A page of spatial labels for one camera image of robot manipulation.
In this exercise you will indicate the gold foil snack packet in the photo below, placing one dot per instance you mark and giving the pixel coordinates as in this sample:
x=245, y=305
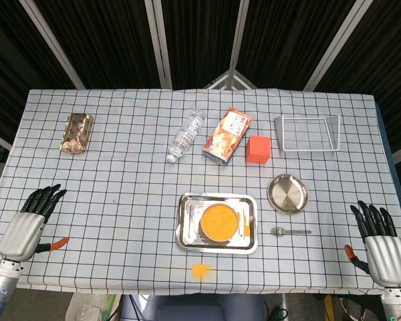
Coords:
x=76, y=133

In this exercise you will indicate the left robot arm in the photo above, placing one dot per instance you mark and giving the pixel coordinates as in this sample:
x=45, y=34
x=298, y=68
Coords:
x=0, y=284

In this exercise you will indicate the round steel plate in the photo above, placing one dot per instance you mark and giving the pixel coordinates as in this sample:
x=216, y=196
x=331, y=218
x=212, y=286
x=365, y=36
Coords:
x=287, y=194

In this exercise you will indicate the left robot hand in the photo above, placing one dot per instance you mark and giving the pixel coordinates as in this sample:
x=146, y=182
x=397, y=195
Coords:
x=20, y=230

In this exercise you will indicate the clear plastic container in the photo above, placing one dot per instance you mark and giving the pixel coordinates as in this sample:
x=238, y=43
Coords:
x=87, y=309

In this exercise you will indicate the orange blue snack box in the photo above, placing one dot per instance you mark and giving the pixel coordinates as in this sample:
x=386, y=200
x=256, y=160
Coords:
x=225, y=137

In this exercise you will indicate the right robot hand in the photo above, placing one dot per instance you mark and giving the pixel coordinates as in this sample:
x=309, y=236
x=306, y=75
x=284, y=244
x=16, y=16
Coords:
x=386, y=257

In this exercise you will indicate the rectangular steel tray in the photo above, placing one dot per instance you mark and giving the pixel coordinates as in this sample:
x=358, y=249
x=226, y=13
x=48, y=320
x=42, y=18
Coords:
x=187, y=217

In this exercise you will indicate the black folding screen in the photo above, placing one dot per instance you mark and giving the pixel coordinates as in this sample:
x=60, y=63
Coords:
x=113, y=40

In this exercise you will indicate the bowl of orange powder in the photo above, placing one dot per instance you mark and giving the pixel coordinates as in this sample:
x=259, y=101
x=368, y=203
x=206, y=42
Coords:
x=220, y=222

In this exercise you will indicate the white grid-patterned tablecloth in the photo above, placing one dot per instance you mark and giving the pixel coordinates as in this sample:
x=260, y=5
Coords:
x=120, y=200

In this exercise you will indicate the clear plastic water bottle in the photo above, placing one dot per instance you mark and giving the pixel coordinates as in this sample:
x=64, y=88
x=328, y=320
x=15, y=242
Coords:
x=185, y=137

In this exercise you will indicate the small metal spoon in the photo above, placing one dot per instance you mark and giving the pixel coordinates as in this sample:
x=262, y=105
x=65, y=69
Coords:
x=279, y=231

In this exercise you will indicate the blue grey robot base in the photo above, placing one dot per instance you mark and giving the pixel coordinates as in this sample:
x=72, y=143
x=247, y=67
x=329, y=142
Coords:
x=194, y=309

